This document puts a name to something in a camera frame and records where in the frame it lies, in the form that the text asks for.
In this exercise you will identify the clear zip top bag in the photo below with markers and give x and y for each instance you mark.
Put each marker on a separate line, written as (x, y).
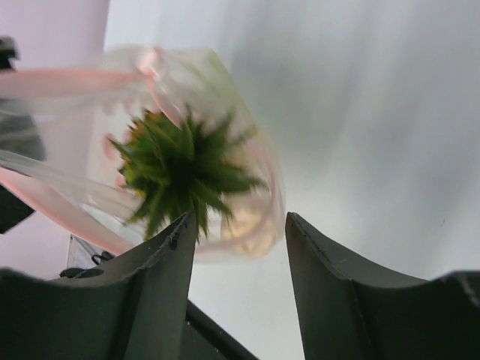
(114, 151)

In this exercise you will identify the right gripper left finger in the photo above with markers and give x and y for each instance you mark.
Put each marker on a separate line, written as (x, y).
(131, 307)

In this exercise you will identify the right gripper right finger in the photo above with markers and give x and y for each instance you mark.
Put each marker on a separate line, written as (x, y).
(352, 308)

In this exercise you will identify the orange toy pineapple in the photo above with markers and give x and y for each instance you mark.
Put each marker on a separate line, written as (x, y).
(180, 168)

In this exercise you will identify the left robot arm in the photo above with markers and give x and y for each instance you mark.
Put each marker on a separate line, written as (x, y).
(13, 210)

